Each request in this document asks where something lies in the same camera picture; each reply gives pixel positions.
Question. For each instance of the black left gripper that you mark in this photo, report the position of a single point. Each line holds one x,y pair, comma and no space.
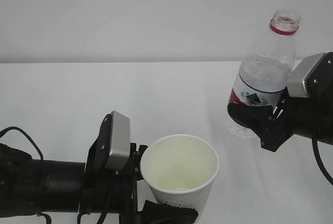
109,191

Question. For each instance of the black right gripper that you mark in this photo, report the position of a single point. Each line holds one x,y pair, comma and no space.
292,116

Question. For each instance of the white paper coffee cup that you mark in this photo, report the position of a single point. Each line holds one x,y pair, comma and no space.
180,170

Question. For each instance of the clear plastic water bottle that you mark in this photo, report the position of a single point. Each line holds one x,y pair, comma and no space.
262,75

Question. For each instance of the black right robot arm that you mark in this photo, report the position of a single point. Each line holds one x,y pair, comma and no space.
324,116

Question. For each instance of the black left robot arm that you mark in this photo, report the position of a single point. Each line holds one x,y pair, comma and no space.
33,187

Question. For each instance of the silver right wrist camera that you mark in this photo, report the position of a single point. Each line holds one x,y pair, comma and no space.
311,77

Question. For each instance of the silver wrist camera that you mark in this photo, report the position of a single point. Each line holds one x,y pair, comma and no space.
111,149
311,77

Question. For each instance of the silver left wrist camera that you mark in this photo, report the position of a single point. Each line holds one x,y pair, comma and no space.
111,149

